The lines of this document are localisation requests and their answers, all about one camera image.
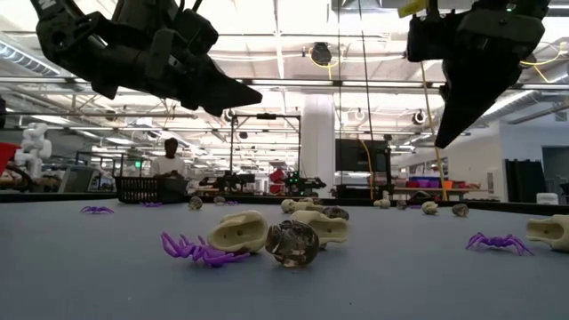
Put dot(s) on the black robot station frame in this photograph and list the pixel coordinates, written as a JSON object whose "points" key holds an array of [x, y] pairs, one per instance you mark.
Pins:
{"points": [[266, 116]]}

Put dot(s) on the dark smoky plastic skull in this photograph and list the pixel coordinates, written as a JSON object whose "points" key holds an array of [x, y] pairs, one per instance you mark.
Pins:
{"points": [[292, 243], [219, 200], [460, 210], [336, 213], [401, 204], [317, 201], [195, 202]]}

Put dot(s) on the black plastic basket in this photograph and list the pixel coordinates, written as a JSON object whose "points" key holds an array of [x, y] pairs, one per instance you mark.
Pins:
{"points": [[146, 190]]}

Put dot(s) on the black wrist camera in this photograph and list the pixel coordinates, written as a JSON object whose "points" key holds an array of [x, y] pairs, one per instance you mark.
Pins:
{"points": [[195, 31], [429, 40]]}

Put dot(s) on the red machine part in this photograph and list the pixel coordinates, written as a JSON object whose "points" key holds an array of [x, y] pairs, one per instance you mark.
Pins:
{"points": [[276, 177]]}

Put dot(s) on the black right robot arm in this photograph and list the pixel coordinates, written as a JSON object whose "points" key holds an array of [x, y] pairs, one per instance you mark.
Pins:
{"points": [[529, 6]]}

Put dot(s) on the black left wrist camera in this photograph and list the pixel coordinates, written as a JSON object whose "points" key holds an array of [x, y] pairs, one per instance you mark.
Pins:
{"points": [[195, 31]]}

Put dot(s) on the white pillar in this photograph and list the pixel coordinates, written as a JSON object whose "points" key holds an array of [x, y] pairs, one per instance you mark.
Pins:
{"points": [[318, 146]]}

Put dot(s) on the black curtain panel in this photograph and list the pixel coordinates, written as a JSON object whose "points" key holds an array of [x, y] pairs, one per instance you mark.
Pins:
{"points": [[524, 180]]}

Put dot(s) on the blue table mat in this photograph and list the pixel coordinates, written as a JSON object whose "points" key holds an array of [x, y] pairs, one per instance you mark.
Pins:
{"points": [[400, 284]]}

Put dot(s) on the orange storage bin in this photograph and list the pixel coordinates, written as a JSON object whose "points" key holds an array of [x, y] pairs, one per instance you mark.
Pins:
{"points": [[447, 184]]}

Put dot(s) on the yellow tag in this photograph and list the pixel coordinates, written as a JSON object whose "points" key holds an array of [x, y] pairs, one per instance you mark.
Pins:
{"points": [[413, 8]]}

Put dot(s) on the long workbench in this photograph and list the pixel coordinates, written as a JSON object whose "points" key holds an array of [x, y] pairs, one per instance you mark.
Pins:
{"points": [[467, 190]]}

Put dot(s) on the black cabinet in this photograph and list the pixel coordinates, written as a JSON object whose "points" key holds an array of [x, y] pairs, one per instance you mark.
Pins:
{"points": [[355, 155]]}

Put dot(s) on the purple storage bin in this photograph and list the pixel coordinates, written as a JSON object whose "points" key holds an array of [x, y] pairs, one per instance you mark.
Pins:
{"points": [[434, 183], [419, 183]]}

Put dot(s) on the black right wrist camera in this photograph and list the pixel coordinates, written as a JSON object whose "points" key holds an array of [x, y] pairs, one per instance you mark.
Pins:
{"points": [[429, 40]]}

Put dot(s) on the person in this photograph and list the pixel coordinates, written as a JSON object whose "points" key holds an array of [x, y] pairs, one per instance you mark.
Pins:
{"points": [[168, 164]]}

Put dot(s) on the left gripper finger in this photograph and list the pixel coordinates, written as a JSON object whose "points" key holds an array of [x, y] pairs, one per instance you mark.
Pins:
{"points": [[209, 86], [218, 111]]}

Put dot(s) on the grey equipment cart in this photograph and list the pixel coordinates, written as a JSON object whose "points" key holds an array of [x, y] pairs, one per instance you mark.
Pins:
{"points": [[80, 178]]}

